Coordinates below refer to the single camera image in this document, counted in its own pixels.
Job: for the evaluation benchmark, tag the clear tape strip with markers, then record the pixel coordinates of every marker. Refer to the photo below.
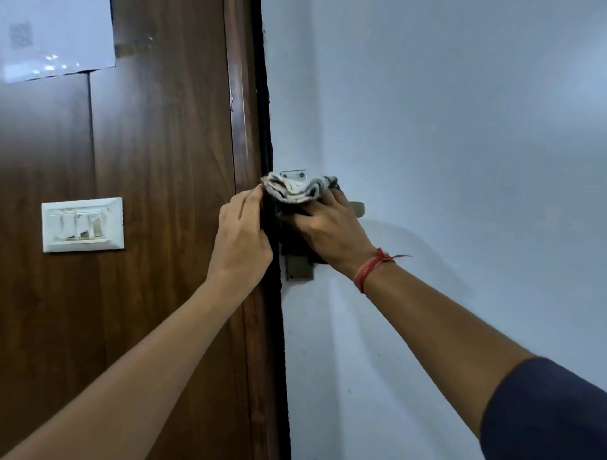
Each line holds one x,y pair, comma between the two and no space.
133,47

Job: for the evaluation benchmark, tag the person's left hand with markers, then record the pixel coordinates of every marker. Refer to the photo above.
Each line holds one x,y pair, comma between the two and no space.
239,251

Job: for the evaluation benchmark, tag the striped grey white cloth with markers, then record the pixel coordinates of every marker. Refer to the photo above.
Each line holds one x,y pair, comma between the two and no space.
296,188

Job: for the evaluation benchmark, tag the person's right hand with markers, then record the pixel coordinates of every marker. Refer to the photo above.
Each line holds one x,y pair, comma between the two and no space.
332,232

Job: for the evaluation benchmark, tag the brown wooden wall panel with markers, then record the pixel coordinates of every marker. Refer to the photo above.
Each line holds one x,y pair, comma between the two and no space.
161,156

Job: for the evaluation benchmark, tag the white switch plate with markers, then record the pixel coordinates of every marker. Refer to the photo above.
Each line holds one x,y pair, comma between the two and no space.
83,225

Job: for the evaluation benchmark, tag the white door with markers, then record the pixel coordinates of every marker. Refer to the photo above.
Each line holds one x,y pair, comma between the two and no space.
474,156

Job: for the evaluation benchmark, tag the person's right thumb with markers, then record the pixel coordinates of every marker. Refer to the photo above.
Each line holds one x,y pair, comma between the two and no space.
295,219

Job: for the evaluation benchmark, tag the person's left forearm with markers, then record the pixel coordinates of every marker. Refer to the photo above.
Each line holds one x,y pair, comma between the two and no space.
128,379

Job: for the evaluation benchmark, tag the white paper notice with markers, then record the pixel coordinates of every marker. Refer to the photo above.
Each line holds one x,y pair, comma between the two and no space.
57,33

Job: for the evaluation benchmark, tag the brown wooden door frame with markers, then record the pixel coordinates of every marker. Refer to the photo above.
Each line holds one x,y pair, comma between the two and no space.
244,118

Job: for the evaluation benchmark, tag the person's right forearm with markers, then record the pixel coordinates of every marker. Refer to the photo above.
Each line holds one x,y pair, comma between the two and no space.
441,331

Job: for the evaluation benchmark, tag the dark blue sleeve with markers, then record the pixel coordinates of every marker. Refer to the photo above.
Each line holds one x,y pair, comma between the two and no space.
545,412

